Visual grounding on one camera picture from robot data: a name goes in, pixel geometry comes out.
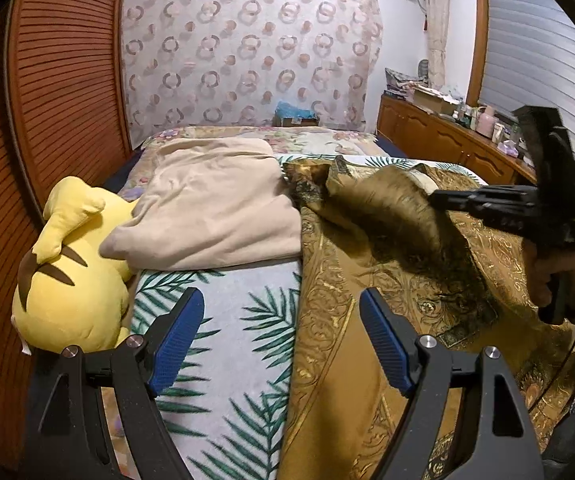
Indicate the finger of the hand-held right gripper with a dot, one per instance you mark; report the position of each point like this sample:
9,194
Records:
487,202

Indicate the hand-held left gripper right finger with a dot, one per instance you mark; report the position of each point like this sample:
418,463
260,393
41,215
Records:
382,340

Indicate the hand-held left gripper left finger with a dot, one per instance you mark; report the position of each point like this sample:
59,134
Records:
180,340

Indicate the gold patterned cloth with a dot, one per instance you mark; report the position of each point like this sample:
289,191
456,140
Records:
327,360

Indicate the purple tissue pack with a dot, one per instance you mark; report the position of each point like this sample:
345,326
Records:
507,149

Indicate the wooden cabinet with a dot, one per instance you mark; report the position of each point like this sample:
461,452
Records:
442,140

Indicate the leaf print blanket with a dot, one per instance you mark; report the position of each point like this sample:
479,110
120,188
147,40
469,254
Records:
247,300

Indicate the pink cup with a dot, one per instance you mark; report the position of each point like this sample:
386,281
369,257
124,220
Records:
487,121

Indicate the open cardboard box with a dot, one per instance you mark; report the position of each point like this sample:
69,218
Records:
432,100

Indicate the yellow plush toy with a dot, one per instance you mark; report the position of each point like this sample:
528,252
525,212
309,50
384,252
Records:
67,300

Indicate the grey window blind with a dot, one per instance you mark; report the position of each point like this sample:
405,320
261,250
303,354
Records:
542,50

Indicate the beige cloth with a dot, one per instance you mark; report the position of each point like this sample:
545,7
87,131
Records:
207,210

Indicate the stack of folded cloths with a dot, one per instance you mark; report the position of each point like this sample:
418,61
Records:
400,82

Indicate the beige lace curtain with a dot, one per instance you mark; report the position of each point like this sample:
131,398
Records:
436,25

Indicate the small cardboard box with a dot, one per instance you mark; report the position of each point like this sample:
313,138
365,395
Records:
297,122

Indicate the louvered wooden wardrobe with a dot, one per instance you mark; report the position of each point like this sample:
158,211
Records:
62,110

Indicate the circle print curtain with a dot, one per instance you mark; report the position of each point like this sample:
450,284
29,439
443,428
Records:
247,50

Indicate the wooden window frame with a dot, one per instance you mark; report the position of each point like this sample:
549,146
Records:
478,35

